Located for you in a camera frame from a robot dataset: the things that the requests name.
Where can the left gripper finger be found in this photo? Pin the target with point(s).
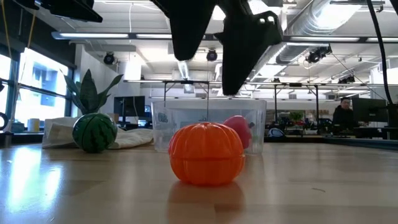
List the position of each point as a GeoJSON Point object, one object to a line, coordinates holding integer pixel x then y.
{"type": "Point", "coordinates": [77, 9]}

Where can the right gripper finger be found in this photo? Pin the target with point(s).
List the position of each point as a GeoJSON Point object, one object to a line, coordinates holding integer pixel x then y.
{"type": "Point", "coordinates": [186, 28]}
{"type": "Point", "coordinates": [242, 53]}

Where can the red toy apple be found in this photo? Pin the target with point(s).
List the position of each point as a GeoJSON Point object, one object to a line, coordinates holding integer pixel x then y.
{"type": "Point", "coordinates": [244, 130]}

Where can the orange ribbed toy fruit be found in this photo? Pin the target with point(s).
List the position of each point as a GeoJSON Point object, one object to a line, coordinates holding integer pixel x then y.
{"type": "Point", "coordinates": [206, 155]}

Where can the green striped toy watermelon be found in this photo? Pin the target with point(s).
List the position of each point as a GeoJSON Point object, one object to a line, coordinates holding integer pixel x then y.
{"type": "Point", "coordinates": [94, 132]}

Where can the linear ceiling light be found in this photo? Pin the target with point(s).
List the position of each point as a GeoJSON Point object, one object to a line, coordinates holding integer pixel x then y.
{"type": "Point", "coordinates": [93, 35]}

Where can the black round ceiling fixture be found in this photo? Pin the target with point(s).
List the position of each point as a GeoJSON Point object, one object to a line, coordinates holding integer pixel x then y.
{"type": "Point", "coordinates": [109, 58]}
{"type": "Point", "coordinates": [211, 55]}

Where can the black ceiling spotlight cluster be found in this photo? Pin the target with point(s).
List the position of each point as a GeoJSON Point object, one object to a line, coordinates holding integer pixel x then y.
{"type": "Point", "coordinates": [318, 54]}

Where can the small green background plant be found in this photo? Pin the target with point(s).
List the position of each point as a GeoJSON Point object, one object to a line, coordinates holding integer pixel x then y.
{"type": "Point", "coordinates": [295, 115]}

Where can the snake plant in white pot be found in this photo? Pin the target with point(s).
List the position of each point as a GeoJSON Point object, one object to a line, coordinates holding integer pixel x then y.
{"type": "Point", "coordinates": [88, 93]}

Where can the blue and white bag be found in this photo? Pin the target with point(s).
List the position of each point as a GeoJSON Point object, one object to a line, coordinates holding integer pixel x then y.
{"type": "Point", "coordinates": [276, 133]}

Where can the small black monitor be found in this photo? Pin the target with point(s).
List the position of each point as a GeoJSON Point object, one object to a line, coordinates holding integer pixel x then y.
{"type": "Point", "coordinates": [129, 105]}

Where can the clear plastic container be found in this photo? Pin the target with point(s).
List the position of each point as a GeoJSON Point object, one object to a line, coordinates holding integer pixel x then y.
{"type": "Point", "coordinates": [168, 124]}

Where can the person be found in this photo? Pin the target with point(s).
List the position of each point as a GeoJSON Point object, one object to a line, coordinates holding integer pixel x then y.
{"type": "Point", "coordinates": [342, 118]}

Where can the white cylindrical cup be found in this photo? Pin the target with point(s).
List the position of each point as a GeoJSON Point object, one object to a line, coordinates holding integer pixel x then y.
{"type": "Point", "coordinates": [33, 125]}

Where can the white plaid kitchen towel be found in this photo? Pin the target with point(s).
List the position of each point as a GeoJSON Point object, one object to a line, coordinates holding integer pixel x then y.
{"type": "Point", "coordinates": [59, 132]}

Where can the large dark monitor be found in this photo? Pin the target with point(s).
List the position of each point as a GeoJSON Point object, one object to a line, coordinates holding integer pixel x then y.
{"type": "Point", "coordinates": [370, 110]}

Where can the short black frame stand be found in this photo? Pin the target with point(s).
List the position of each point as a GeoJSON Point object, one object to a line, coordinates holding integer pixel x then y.
{"type": "Point", "coordinates": [186, 82]}

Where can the tall black frame stand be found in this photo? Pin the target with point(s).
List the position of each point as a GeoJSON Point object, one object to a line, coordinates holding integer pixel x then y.
{"type": "Point", "coordinates": [295, 84]}

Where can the silver air duct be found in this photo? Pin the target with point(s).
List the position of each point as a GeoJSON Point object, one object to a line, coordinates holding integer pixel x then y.
{"type": "Point", "coordinates": [308, 25]}

